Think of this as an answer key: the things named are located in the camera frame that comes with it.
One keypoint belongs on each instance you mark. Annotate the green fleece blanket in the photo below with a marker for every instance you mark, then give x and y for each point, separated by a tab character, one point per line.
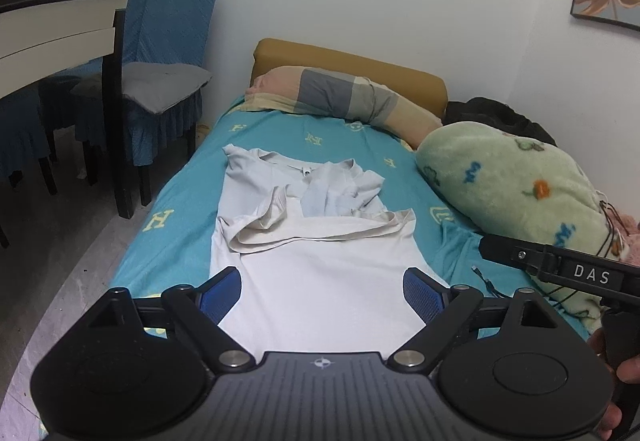
505	171

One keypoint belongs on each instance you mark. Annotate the pink grey checked pillow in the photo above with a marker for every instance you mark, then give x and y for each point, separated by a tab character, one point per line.
330	93

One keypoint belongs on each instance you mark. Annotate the mustard padded headboard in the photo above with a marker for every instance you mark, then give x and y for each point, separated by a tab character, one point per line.
350	61

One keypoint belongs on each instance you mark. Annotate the white table with dark legs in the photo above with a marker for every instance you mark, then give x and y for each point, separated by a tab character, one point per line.
45	21

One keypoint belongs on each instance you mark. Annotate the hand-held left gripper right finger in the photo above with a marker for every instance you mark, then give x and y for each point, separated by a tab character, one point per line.
421	295

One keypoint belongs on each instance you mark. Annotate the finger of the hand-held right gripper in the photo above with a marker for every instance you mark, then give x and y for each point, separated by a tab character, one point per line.
505	251

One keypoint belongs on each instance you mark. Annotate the person's right hand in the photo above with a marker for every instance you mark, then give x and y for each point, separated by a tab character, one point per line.
629	370

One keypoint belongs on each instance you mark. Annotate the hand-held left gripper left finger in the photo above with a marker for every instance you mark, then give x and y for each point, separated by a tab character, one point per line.
223	295

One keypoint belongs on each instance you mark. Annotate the bed with teal sheet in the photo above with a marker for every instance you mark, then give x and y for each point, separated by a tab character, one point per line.
400	146

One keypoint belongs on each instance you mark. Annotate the white t-shirt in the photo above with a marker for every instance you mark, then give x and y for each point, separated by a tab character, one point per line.
310	271

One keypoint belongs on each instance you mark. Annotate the grey seat cushion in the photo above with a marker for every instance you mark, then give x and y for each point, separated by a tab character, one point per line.
150	83

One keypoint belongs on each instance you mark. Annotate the pink plush cloth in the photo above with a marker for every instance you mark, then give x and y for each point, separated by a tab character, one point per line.
631	233

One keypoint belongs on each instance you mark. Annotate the black cloth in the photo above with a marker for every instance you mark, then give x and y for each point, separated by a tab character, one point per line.
492	111

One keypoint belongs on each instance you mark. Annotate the chair with blue cover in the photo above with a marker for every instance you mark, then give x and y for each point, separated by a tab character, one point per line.
170	21

